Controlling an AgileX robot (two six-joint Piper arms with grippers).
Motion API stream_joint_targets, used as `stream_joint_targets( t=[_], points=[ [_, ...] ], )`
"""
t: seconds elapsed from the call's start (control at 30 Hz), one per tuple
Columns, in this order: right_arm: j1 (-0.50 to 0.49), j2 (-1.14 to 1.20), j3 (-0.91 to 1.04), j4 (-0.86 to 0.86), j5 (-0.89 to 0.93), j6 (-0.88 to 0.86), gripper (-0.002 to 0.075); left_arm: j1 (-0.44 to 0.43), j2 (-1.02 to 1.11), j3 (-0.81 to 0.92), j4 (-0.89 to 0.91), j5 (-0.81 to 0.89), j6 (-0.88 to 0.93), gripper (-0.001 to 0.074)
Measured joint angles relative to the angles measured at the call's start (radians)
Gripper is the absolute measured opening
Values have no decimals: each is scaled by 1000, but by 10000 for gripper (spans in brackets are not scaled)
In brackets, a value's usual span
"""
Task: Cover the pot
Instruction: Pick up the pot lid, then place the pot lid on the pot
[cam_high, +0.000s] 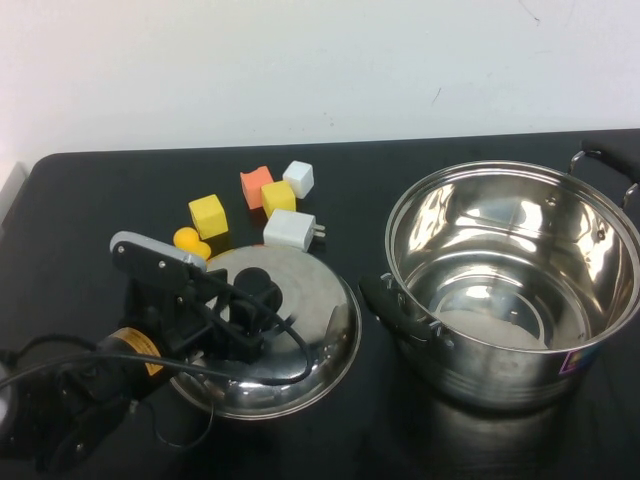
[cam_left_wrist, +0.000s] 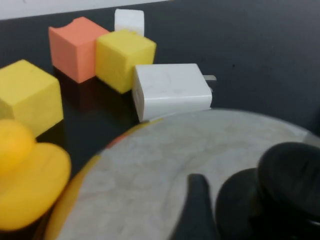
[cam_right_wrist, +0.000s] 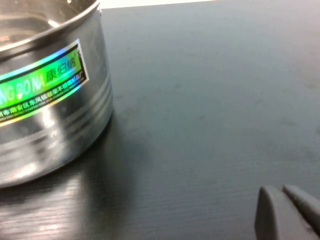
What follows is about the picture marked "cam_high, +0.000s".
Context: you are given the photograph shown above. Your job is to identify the black camera cable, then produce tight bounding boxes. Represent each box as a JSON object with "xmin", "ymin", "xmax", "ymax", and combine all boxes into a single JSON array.
[{"xmin": 0, "ymin": 269, "xmax": 314, "ymax": 449}]

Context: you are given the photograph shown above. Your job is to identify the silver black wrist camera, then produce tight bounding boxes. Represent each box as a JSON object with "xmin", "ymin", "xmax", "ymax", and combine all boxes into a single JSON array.
[{"xmin": 109, "ymin": 230, "xmax": 209, "ymax": 296}]

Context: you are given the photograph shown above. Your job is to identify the yellow foam cube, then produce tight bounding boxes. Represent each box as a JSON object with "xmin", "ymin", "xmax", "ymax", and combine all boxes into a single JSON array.
[
  {"xmin": 260, "ymin": 180, "xmax": 298, "ymax": 219},
  {"xmin": 187, "ymin": 194, "xmax": 231, "ymax": 240}
]

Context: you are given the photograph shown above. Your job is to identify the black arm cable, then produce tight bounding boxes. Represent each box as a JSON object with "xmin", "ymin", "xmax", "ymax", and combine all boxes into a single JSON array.
[{"xmin": 0, "ymin": 333, "xmax": 101, "ymax": 366}]

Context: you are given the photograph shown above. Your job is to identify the stainless steel pot black handles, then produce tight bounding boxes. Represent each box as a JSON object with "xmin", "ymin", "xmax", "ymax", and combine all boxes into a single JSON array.
[{"xmin": 358, "ymin": 138, "xmax": 640, "ymax": 412}]

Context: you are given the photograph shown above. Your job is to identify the yellow rubber duck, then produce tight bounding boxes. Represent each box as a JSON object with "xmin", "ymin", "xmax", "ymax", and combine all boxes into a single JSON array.
[{"xmin": 172, "ymin": 227, "xmax": 214, "ymax": 261}]

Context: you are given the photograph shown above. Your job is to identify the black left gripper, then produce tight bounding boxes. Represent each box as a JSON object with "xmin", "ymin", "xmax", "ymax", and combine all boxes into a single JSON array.
[{"xmin": 128, "ymin": 268, "xmax": 266, "ymax": 362}]

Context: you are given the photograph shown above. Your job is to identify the orange foam block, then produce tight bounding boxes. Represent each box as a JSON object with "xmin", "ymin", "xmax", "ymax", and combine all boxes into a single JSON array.
[{"xmin": 239, "ymin": 165, "xmax": 275, "ymax": 210}]

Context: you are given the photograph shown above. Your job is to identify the steel lid with black knob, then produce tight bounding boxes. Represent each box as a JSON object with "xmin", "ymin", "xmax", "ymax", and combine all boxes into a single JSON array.
[{"xmin": 169, "ymin": 244, "xmax": 362, "ymax": 421}]

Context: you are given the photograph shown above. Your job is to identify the white charger plug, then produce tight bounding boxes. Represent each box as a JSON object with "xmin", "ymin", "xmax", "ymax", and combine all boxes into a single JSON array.
[{"xmin": 262, "ymin": 207, "xmax": 327, "ymax": 250}]

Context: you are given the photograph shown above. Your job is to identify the white foam cube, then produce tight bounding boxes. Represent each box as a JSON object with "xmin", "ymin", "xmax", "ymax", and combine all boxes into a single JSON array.
[{"xmin": 282, "ymin": 160, "xmax": 316, "ymax": 199}]

